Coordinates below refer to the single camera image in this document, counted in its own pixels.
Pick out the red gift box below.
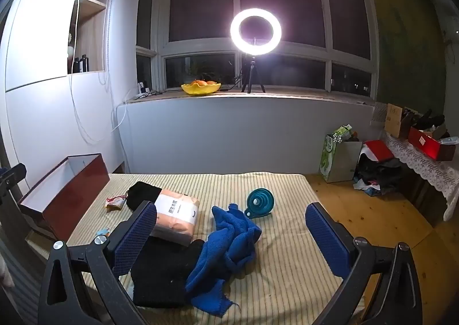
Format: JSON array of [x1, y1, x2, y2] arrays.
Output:
[[408, 127, 442, 161]]

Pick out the green carton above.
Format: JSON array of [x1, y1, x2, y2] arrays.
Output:
[[333, 124, 354, 142]]

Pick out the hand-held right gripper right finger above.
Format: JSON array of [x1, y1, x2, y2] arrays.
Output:
[[305, 202, 424, 325]]

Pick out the black tripod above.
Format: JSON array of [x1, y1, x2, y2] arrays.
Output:
[[241, 56, 266, 93]]

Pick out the yellow fruit bowl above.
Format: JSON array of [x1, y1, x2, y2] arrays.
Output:
[[181, 81, 221, 97]]

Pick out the pile of clothes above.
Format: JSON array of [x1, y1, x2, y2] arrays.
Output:
[[353, 139, 404, 198]]

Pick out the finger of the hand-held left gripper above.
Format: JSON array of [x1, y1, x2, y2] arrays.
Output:
[[0, 163, 28, 189]]

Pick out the green printed shopping bag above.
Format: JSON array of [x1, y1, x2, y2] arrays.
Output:
[[319, 134, 363, 183]]

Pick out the wooden wall shelf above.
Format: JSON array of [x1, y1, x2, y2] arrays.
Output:
[[67, 0, 108, 75]]

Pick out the black shoes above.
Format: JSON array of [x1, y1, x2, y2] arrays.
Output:
[[405, 108, 447, 132]]

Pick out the white cable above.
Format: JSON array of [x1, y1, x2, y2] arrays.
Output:
[[70, 6, 127, 143]]

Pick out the black cloth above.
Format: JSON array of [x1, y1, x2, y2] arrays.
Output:
[[131, 237, 205, 309]]

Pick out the teal collapsible funnel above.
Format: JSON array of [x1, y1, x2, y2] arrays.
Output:
[[244, 188, 274, 220]]

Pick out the yellow red snack packet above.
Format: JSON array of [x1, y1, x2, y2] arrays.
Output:
[[105, 196, 129, 210]]

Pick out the black fabric pouch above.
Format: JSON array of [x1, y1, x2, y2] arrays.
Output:
[[127, 182, 163, 212]]

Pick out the lace-covered side table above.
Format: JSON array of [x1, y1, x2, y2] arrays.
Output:
[[373, 103, 459, 222]]

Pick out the pink tissue pack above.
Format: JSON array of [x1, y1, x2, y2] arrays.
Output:
[[149, 188, 200, 247]]

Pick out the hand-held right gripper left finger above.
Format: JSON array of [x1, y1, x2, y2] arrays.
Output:
[[38, 200, 157, 325]]

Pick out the dark red storage box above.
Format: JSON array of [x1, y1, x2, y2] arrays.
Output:
[[19, 153, 110, 241]]

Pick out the white ring light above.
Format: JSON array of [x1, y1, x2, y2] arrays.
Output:
[[230, 7, 283, 57]]

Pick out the cardboard box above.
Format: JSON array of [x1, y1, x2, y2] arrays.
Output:
[[384, 103, 404, 138]]

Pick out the blue towel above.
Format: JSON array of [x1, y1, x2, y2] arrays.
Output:
[[185, 203, 262, 318]]

